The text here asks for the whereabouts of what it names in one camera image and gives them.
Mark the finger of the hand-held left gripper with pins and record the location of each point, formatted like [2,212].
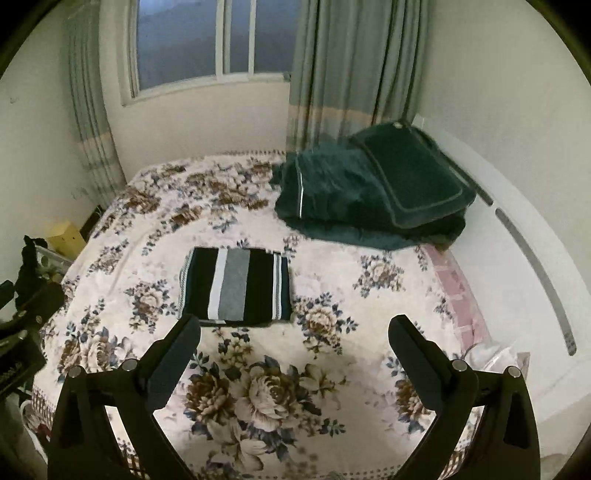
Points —
[41,302]
[6,293]

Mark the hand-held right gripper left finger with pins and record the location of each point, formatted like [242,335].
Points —
[175,364]

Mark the white clothes heap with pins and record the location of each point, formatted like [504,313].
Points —
[498,357]

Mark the black clothes heap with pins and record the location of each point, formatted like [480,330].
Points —
[30,267]

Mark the narrow grey-green curtain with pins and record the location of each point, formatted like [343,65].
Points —
[92,92]

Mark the dark green pillow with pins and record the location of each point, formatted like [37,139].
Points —
[415,180]

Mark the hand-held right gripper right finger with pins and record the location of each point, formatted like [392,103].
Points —
[411,364]

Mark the floral bed blanket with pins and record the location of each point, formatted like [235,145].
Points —
[277,397]

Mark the striped knit sweater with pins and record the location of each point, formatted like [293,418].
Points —
[235,286]

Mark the clear storage rack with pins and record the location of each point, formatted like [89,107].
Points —
[53,263]

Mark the white bed headboard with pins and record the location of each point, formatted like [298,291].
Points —
[517,277]

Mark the window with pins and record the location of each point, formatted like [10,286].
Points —
[207,37]

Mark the yellow box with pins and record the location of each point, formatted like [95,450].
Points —
[67,237]

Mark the dark green quilt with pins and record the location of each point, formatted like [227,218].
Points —
[332,198]

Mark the pink checked bed sheet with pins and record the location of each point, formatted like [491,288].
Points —
[455,295]

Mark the wide grey-green curtain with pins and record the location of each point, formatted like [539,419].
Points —
[355,69]

